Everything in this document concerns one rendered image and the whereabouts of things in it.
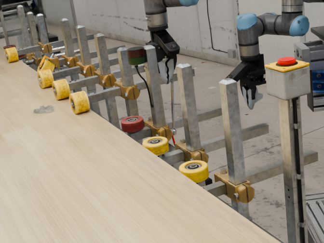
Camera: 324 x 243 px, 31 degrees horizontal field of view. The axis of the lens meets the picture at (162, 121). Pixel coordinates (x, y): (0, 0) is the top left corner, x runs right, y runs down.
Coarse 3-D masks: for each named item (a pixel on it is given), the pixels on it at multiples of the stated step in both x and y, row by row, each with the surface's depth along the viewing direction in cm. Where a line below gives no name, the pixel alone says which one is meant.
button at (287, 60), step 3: (282, 57) 128; (285, 57) 128; (288, 57) 127; (291, 57) 127; (279, 60) 126; (282, 60) 126; (285, 60) 125; (288, 60) 125; (291, 60) 125; (294, 60) 125; (279, 63) 126; (282, 63) 125; (285, 63) 125; (288, 63) 125; (291, 63) 125; (294, 63) 126
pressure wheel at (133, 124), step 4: (132, 116) 206; (136, 116) 206; (140, 116) 205; (124, 120) 203; (128, 120) 204; (132, 120) 203; (136, 120) 202; (140, 120) 201; (124, 124) 201; (128, 124) 200; (132, 124) 200; (136, 124) 200; (140, 124) 201; (124, 128) 201; (128, 128) 200; (132, 128) 200; (136, 128) 201; (140, 128) 201; (128, 132) 201; (132, 132) 204
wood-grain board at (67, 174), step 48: (0, 48) 375; (0, 96) 260; (48, 96) 249; (0, 144) 199; (48, 144) 192; (96, 144) 186; (0, 192) 161; (48, 192) 157; (96, 192) 153; (144, 192) 149; (192, 192) 145; (0, 240) 135; (48, 240) 132; (96, 240) 129; (144, 240) 127; (192, 240) 124; (240, 240) 122
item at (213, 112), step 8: (200, 112) 215; (208, 112) 215; (216, 112) 216; (168, 120) 211; (176, 120) 210; (200, 120) 214; (144, 128) 207; (176, 128) 210; (136, 136) 204; (144, 136) 206
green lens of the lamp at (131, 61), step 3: (141, 57) 192; (144, 57) 193; (129, 60) 192; (132, 60) 192; (135, 60) 191; (138, 60) 191; (141, 60) 192; (144, 60) 193; (129, 63) 193; (132, 63) 192; (135, 63) 192; (138, 63) 192; (141, 63) 192
